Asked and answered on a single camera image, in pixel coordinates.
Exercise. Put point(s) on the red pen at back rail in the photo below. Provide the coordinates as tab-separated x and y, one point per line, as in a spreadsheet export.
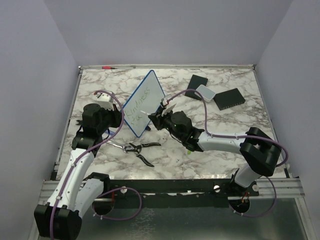
108	68

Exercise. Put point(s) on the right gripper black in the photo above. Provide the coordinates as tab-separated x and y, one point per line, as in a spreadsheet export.
157	119

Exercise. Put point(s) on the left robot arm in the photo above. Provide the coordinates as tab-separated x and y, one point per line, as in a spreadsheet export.
60	218

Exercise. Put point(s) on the black flat box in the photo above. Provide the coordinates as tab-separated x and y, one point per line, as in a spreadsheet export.
194	83

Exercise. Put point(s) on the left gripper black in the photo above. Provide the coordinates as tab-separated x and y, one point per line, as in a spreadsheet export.
117	116

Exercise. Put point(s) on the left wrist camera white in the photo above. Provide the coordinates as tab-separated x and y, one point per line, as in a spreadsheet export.
104	100

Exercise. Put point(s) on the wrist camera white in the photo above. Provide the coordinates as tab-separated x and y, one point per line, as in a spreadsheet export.
167	106
104	100

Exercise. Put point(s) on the aluminium table frame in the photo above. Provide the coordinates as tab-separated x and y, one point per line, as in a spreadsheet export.
218	193

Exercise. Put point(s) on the black network switch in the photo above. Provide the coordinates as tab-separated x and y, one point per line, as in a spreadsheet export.
230	98

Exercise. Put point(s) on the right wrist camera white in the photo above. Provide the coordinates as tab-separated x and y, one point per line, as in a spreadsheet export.
167	106

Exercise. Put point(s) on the white small router box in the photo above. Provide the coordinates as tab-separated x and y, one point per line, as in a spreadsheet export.
207	94

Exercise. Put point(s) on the blue framed whiteboard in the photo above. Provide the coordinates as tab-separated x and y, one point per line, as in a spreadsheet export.
146	97

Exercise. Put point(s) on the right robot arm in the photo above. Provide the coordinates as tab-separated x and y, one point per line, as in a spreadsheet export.
260	152

